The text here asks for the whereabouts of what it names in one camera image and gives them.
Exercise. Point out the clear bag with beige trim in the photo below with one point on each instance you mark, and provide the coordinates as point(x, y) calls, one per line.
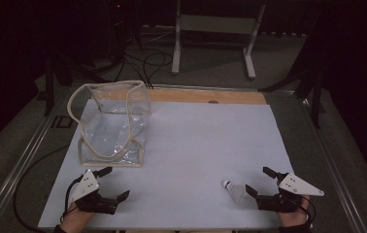
point(113, 129)

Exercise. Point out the white table mat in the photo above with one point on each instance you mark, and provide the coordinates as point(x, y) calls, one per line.
point(191, 145)

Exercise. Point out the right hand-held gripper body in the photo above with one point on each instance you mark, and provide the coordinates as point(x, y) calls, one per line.
point(296, 186)

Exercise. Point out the person's left hand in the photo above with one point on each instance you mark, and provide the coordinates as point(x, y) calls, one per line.
point(74, 220)

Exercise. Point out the white metal stand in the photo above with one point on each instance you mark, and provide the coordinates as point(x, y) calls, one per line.
point(217, 24)

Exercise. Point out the black stand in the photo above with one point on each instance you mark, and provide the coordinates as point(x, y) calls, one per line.
point(49, 87)
point(316, 97)

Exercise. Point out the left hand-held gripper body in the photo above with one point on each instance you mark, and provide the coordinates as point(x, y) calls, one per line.
point(86, 187)

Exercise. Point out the white shuttlecock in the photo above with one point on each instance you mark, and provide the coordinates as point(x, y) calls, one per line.
point(235, 191)

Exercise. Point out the person's right hand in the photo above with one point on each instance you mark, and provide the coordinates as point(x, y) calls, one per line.
point(291, 218)

